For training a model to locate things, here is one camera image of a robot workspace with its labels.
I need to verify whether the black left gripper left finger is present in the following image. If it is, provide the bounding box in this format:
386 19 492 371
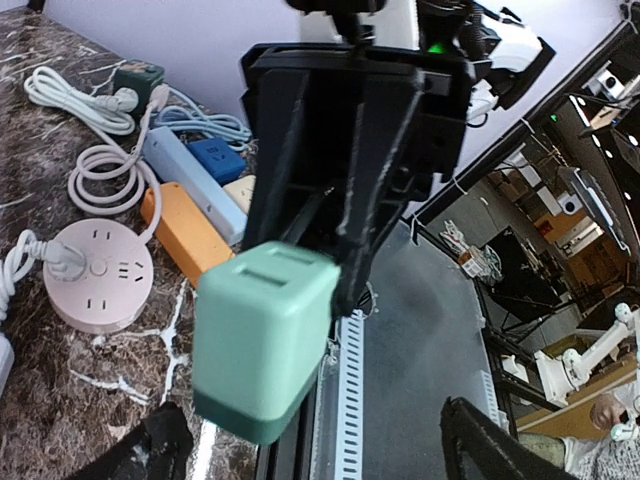
68 401 194 480

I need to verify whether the white coiled pink-socket cable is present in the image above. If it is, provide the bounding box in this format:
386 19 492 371
66 83 172 247

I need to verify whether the dark blue cube socket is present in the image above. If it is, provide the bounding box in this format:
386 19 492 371
186 138 247 186

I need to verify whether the light blue power strip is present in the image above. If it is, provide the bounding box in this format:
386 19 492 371
142 127 247 246

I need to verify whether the pink round socket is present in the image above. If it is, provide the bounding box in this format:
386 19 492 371
43 218 154 335

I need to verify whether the beige cube socket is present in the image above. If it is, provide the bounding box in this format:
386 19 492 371
223 175 256 215

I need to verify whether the white slotted cable duct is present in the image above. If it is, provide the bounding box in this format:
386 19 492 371
334 309 365 480

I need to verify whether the white bundled power cable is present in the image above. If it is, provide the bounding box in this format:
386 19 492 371
22 65 141 138

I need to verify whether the white multi-socket power strip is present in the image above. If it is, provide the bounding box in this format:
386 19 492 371
0 335 15 395

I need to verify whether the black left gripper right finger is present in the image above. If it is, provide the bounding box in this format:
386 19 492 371
440 397 571 480

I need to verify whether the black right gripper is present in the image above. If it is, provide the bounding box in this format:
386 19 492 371
241 43 476 318

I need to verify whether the mint green plug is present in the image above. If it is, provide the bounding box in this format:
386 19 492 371
192 241 340 445

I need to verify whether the dark green cube socket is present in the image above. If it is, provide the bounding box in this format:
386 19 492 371
113 60 165 117

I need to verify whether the white twisted power-strip cord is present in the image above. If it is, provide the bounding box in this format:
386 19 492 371
0 228 89 331

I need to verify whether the orange power strip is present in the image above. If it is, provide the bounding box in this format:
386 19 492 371
154 182 235 291

